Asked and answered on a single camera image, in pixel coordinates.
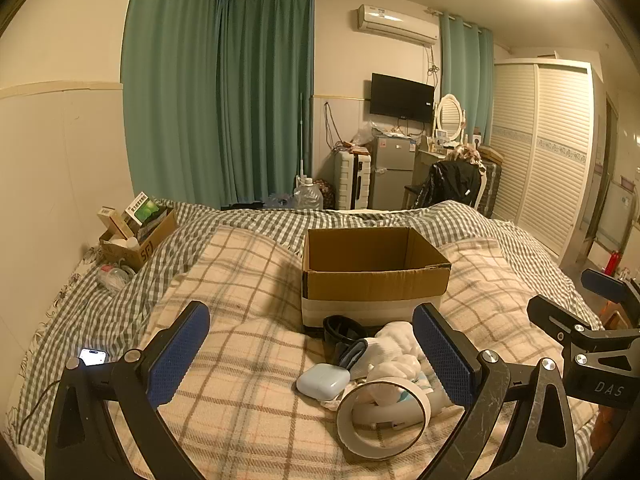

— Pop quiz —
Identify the black belt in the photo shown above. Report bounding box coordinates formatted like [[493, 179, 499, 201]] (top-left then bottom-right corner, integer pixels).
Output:
[[322, 315, 372, 362]]

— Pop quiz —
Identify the black jacket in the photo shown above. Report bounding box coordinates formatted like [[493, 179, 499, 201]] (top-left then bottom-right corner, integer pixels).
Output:
[[419, 160, 484, 209]]

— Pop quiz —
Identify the oval white mirror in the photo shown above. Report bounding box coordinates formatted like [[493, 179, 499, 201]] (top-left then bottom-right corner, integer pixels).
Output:
[[434, 93, 467, 144]]

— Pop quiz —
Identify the floral cloth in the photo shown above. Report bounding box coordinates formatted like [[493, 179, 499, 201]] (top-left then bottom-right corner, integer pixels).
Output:
[[450, 143, 484, 167]]

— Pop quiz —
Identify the white louvred wardrobe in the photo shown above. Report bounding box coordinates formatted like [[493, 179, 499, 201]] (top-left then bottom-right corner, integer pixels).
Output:
[[487, 58, 609, 267]]

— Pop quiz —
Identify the white suitcase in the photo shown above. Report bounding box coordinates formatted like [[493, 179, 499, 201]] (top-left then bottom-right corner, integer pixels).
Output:
[[333, 151, 374, 211]]

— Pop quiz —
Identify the beige plaid blanket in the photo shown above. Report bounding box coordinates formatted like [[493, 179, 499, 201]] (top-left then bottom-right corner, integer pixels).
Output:
[[104, 224, 602, 480]]

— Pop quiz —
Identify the small cardboard box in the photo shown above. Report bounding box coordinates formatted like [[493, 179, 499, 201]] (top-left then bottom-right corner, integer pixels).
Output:
[[98, 205, 179, 272]]

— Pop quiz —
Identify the white neckband fan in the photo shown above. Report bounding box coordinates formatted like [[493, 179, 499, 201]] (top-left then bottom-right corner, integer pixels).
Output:
[[350, 389, 455, 432]]

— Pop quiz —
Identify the patterned dark bag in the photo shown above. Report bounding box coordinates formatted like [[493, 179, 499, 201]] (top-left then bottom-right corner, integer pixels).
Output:
[[317, 178, 337, 210]]

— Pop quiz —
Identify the large clear water bottle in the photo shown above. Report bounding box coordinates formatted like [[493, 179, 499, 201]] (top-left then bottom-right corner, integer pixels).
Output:
[[292, 176, 325, 212]]

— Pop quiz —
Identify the clear plastic bag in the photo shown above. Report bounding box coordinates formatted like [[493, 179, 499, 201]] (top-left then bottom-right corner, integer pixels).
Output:
[[96, 261, 137, 292]]

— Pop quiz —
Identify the dark suitcase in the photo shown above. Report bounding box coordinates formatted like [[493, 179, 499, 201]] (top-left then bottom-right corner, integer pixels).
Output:
[[477, 146, 504, 219]]

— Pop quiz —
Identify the narrow green curtain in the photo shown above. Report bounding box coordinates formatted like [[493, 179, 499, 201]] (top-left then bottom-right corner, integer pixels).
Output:
[[439, 12, 496, 147]]

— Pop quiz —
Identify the white air conditioner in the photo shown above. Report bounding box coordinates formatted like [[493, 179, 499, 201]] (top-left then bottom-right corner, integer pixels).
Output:
[[356, 4, 440, 46]]

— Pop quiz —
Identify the green and white carton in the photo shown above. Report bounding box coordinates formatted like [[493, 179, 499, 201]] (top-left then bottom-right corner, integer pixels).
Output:
[[125, 191, 160, 226]]

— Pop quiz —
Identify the smartphone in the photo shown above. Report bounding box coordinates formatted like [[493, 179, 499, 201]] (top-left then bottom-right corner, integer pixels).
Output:
[[78, 347, 109, 367]]

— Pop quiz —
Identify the silver small fridge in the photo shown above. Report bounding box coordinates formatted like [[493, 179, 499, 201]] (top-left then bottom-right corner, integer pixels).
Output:
[[372, 135, 416, 210]]

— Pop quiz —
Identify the grey tape roll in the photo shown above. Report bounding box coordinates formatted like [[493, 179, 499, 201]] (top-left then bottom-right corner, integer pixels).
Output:
[[335, 381, 434, 461]]

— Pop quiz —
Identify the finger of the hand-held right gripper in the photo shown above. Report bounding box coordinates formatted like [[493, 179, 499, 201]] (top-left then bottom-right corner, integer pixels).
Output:
[[581, 268, 640, 318], [527, 294, 601, 361]]

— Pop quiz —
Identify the white mop pole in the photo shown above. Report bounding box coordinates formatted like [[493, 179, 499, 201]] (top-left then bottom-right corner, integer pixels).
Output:
[[298, 92, 307, 182]]

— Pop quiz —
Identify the black wall television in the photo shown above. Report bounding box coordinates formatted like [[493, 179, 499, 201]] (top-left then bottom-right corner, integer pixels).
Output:
[[370, 73, 436, 124]]

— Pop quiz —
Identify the white sock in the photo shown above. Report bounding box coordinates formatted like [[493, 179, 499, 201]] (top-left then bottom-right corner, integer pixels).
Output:
[[361, 320, 437, 407]]

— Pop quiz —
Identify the white earbuds case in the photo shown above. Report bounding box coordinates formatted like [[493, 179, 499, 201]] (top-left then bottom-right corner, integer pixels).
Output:
[[296, 363, 351, 401]]

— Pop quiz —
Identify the wide green curtain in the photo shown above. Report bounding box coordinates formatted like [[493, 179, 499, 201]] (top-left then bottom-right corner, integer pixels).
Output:
[[121, 0, 222, 211]]

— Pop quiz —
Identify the black charging cable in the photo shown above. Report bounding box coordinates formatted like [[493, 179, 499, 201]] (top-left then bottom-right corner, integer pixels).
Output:
[[6, 374, 68, 442]]

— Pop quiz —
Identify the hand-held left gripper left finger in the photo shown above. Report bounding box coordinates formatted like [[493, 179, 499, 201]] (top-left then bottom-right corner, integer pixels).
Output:
[[44, 301, 211, 480]]

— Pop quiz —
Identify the green pleated curtain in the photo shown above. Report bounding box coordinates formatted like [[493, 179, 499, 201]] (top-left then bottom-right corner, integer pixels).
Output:
[[216, 0, 316, 209]]

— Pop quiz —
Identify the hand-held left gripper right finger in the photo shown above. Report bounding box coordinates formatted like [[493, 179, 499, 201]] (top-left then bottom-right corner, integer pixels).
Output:
[[412, 302, 588, 480]]

